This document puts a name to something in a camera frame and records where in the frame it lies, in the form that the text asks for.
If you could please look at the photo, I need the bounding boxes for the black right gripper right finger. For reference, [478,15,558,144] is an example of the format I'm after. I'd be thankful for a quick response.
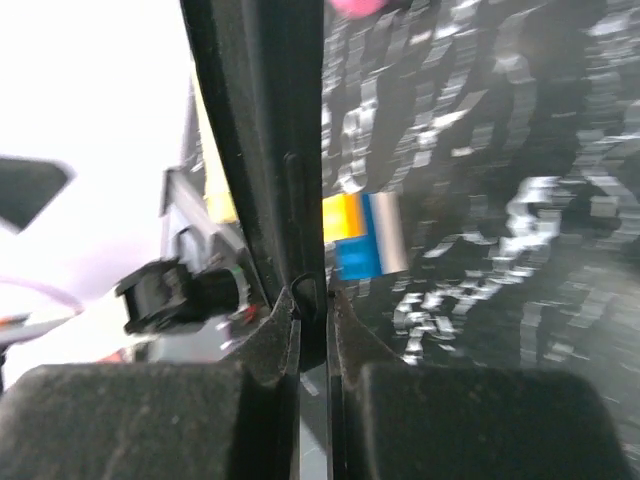
[327,291,633,479]

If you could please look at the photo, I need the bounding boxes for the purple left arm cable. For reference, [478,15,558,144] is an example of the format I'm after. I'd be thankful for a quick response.
[0,274,84,316]

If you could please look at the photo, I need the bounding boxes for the pink cylindrical stick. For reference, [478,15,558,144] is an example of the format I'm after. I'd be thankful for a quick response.
[329,0,389,19]

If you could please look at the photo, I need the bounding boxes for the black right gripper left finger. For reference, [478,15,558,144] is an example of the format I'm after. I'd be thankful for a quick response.
[1,291,301,479]

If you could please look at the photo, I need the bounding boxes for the orange and blue toy blocks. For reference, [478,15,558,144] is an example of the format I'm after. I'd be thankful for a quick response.
[322,192,408,281]

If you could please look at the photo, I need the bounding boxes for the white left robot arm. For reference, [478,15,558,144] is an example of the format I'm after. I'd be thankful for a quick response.
[1,153,253,388]

